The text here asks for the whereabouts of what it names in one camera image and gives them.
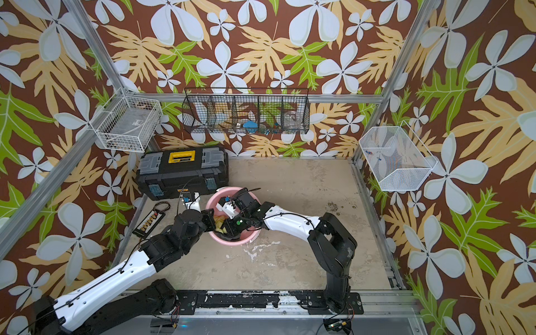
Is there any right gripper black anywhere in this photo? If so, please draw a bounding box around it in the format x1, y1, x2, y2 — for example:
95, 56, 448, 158
215, 213, 253, 239

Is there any clear plastic jar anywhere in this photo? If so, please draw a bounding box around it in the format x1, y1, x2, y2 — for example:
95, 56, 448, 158
282, 110, 304, 131

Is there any blue item in basket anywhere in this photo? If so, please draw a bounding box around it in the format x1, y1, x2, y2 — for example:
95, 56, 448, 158
242, 121, 259, 133

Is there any yellow microfiber cloth black trim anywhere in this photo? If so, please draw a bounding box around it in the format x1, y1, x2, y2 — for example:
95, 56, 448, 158
214, 216, 227, 234

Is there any white mesh basket right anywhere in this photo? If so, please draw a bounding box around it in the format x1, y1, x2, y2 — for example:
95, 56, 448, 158
359, 122, 438, 193

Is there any black toolbox yellow label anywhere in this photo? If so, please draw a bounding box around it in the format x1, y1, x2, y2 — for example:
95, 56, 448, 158
135, 146, 229, 201

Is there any white wire basket left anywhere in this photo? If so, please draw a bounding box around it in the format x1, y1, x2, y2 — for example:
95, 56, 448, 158
91, 89, 163, 153

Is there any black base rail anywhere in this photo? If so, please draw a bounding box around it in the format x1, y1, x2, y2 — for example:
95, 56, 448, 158
167, 289, 364, 315

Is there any black wire basket rear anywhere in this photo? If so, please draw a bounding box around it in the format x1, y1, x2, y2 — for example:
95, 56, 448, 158
180, 87, 311, 135

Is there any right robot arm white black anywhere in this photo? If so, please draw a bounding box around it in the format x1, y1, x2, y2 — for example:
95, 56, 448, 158
216, 188, 357, 313

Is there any pink plastic bucket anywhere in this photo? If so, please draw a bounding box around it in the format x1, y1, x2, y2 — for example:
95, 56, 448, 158
204, 186, 262, 247

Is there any aluminium frame corner post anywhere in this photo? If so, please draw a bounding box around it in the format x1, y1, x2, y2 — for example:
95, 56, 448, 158
351, 0, 432, 162

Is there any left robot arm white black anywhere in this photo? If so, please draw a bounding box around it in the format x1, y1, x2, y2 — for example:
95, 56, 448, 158
23, 209, 216, 334

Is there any left front aluminium post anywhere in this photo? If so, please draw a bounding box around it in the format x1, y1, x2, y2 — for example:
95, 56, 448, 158
1, 130, 98, 260

